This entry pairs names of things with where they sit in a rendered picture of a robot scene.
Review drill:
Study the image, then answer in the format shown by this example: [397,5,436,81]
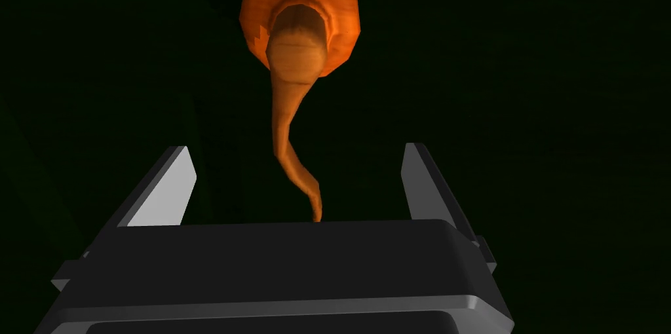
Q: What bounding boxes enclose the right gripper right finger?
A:
[400,142,479,243]

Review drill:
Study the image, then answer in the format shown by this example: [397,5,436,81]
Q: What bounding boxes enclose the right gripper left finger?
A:
[102,145,198,231]

